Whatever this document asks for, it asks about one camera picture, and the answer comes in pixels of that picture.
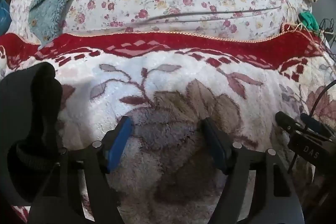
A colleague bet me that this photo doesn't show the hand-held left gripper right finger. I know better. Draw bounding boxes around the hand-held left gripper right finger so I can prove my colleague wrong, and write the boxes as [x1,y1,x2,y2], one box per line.
[201,117,305,224]

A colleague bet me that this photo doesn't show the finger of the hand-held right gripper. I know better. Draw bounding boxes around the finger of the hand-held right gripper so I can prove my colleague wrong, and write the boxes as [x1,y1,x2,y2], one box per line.
[300,113,333,140]
[275,111,303,136]

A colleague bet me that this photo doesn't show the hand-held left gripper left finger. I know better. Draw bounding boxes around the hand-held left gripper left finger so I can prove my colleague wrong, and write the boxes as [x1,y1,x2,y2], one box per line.
[28,116,134,224]

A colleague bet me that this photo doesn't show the black pants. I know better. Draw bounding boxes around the black pants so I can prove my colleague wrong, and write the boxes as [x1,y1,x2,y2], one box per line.
[0,61,64,207]

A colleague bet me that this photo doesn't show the red and white floral blanket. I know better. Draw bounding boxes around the red and white floral blanket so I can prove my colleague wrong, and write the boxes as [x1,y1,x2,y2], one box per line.
[0,30,336,224]

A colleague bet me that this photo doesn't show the green cloth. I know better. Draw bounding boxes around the green cloth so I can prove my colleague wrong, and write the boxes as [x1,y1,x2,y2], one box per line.
[299,12,320,31]

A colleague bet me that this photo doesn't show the blue fabric item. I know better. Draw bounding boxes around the blue fabric item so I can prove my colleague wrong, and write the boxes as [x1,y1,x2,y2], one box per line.
[0,0,11,28]

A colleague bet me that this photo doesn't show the bundle of charger cables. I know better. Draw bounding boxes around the bundle of charger cables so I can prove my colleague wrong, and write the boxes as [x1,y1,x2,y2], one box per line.
[318,17,336,53]

